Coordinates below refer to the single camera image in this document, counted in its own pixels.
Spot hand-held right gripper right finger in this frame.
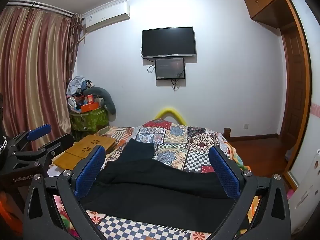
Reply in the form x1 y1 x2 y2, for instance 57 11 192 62
209 145 292 240

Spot green patterned storage bag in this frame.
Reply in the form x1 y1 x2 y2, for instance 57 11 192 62
69 107 109 132

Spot curtain rod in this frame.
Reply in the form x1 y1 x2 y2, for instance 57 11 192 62
6 1 74 15

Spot small black monitor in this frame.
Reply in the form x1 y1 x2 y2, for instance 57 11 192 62
155 57 186 80

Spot white air conditioner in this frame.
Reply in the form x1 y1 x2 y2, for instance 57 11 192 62
83 2 131 33

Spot yellow foam tube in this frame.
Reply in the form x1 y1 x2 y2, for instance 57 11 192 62
154 107 186 125

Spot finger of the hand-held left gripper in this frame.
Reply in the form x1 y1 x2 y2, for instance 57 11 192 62
10 124 52 153
15 133 75 167

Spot striped pink curtain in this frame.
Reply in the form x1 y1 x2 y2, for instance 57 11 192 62
0 5 83 143

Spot wooden door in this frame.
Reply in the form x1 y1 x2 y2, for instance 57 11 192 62
279 22 308 174

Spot orange box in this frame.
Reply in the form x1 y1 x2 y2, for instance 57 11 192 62
80 102 100 112

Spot wooden overhead cabinet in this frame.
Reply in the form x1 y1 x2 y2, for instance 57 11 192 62
244 0 295 29

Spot white cloth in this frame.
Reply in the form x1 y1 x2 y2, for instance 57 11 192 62
47 164 67 178

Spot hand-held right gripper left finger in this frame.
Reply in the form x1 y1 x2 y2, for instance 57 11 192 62
22 145 108 240

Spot black looped cable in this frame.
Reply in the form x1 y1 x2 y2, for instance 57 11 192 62
147 57 157 73

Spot black wall television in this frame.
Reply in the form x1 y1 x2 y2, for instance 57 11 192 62
141 26 197 59

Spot black pants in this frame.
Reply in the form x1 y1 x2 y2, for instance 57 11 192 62
82 138 250 230

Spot orange fleece blanket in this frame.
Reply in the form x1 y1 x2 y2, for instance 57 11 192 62
225 140 252 173

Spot grey plush pillow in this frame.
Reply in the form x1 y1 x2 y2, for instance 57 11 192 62
84 87 117 115

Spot wooden lap table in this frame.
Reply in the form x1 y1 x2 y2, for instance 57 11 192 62
53 134 118 169

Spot pile of clothes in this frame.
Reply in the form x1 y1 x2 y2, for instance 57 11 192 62
66 75 97 98

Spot white sliding wardrobe door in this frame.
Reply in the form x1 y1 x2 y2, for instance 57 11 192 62
285 0 320 230

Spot patchwork printed blanket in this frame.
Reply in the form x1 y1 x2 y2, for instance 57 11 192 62
47 119 253 240

